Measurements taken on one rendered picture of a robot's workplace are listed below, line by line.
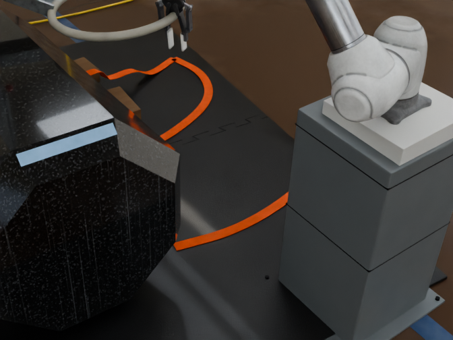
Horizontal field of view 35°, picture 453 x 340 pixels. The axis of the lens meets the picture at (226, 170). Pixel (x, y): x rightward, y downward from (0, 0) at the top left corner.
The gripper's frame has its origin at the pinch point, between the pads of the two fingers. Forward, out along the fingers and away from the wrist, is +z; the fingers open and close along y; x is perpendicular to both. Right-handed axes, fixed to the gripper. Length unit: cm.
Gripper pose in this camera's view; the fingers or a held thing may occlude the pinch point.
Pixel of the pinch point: (176, 40)
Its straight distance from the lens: 257.4
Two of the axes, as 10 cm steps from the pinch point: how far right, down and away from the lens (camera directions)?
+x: -4.0, 5.8, -7.1
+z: 0.4, 7.9, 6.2
